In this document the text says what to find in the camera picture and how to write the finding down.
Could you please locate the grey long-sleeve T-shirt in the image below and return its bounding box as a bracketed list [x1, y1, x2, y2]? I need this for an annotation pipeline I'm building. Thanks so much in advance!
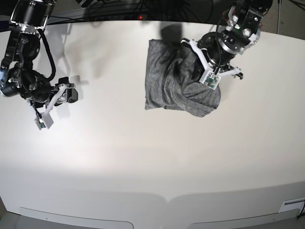
[145, 40, 221, 117]

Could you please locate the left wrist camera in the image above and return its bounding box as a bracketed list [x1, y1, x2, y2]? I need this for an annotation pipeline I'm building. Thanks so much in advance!
[199, 70, 221, 90]

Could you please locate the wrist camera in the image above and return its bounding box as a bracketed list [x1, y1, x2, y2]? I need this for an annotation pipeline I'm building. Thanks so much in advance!
[199, 70, 221, 90]
[35, 113, 54, 130]

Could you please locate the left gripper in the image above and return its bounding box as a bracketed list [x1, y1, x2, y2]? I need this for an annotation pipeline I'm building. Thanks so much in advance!
[180, 38, 244, 83]

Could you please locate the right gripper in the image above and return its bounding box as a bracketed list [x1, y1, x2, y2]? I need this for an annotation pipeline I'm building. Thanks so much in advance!
[27, 77, 78, 115]

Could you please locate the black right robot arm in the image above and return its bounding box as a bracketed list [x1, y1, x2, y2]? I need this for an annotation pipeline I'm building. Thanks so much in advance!
[0, 0, 78, 115]

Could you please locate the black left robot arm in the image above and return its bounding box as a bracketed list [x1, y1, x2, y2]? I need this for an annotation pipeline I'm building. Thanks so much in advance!
[181, 0, 273, 90]

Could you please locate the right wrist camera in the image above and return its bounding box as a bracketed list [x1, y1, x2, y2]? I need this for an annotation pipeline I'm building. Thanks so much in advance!
[35, 113, 54, 130]

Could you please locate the black power strip red light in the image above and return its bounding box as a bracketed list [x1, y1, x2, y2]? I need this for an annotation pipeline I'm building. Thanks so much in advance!
[91, 14, 148, 21]

